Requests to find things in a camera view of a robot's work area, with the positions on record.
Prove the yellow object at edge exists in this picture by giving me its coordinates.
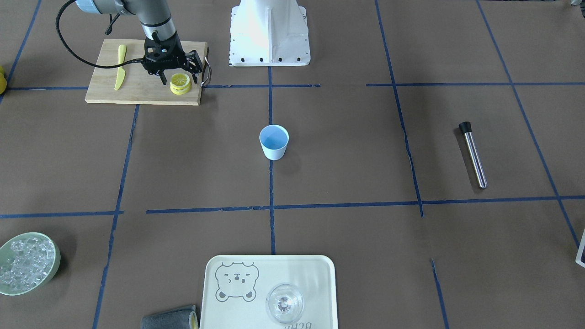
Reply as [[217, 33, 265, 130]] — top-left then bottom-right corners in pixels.
[[0, 65, 8, 95]]

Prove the green bowl of ice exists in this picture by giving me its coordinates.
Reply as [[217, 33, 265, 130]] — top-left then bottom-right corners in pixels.
[[0, 232, 61, 296]]

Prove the cream bear tray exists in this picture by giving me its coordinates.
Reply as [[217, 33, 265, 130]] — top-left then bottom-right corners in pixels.
[[199, 255, 339, 329]]

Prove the light blue cup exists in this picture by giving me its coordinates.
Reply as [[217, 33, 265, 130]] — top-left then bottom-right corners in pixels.
[[259, 124, 290, 161]]

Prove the grey folded cloth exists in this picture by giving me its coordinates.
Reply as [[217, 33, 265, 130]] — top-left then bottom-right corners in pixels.
[[140, 305, 199, 329]]

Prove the yellow plastic knife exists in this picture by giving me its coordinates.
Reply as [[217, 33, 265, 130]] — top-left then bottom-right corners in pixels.
[[114, 44, 127, 91]]

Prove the bamboo cutting board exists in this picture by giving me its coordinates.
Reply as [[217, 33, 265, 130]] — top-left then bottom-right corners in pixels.
[[85, 39, 209, 106]]

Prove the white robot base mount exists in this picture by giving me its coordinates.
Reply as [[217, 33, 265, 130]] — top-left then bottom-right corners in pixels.
[[229, 0, 311, 67]]

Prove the lemon slice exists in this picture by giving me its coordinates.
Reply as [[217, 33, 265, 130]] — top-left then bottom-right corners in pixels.
[[170, 73, 191, 91], [170, 85, 191, 95]]

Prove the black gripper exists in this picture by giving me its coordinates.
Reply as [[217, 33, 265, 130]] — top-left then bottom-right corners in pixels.
[[142, 36, 203, 85]]

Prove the clear wine glass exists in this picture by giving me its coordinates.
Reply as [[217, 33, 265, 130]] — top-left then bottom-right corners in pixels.
[[266, 283, 304, 324]]

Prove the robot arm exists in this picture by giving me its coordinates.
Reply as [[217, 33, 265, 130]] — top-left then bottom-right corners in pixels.
[[56, 0, 203, 85]]

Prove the steel muddler black tip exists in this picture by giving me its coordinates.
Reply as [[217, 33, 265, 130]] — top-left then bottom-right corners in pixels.
[[459, 121, 488, 189]]

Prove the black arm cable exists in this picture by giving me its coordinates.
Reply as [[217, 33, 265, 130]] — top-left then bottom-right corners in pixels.
[[56, 0, 146, 69]]

